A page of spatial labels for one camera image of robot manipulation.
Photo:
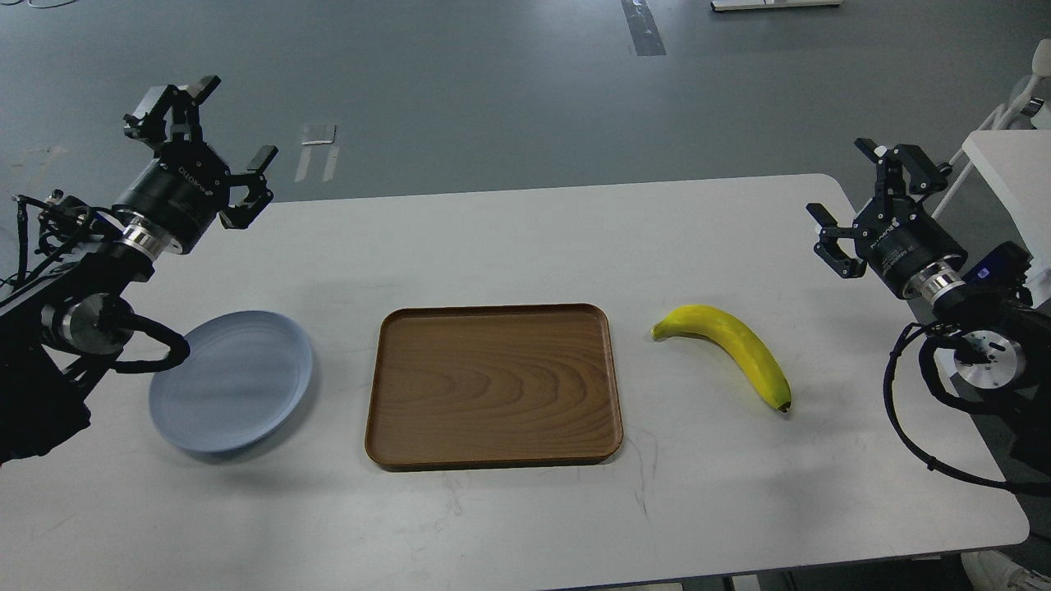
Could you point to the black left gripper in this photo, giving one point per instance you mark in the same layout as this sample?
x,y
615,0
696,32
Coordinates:
x,y
187,184

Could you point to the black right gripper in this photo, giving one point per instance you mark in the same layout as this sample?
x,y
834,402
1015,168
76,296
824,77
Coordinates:
x,y
894,234

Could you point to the blue round plate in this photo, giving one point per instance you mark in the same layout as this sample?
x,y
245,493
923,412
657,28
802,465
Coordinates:
x,y
246,373

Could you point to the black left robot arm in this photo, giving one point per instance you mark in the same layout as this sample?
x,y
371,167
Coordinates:
x,y
65,323

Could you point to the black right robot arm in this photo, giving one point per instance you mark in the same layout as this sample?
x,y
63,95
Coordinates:
x,y
986,352

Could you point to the yellow banana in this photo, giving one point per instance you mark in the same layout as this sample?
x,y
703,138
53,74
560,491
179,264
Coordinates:
x,y
738,340

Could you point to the brown wooden tray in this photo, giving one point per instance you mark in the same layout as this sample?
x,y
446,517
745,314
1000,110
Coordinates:
x,y
484,387

